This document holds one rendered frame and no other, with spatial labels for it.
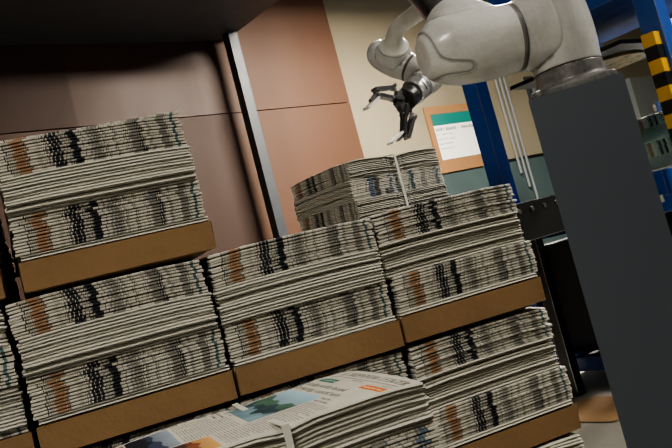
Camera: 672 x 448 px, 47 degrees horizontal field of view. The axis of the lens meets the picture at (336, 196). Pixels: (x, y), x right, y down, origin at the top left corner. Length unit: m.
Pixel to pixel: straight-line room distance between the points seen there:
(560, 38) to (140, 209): 0.99
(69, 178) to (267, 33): 5.00
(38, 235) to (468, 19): 0.99
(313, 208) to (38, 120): 3.06
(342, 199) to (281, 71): 3.95
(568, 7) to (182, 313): 1.07
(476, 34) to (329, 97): 4.62
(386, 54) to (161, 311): 1.67
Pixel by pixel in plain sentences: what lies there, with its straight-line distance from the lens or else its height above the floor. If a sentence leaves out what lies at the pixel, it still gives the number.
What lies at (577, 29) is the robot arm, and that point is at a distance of 1.79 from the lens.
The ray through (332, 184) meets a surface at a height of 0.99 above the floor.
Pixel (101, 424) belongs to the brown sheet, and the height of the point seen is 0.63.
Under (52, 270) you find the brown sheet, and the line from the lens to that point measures 1.20.
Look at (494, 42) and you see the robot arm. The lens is 1.72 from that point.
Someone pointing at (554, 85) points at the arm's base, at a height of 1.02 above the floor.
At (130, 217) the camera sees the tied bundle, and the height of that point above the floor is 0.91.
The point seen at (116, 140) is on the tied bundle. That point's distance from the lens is 1.24.
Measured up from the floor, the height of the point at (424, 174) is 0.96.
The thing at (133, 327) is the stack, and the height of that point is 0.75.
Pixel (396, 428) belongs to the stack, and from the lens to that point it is 0.99.
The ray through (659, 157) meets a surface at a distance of 3.91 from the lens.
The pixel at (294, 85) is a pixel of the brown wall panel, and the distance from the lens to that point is 6.12.
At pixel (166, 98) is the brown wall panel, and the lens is 5.50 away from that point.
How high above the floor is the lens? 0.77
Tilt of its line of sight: 5 degrees up
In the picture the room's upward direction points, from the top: 15 degrees counter-clockwise
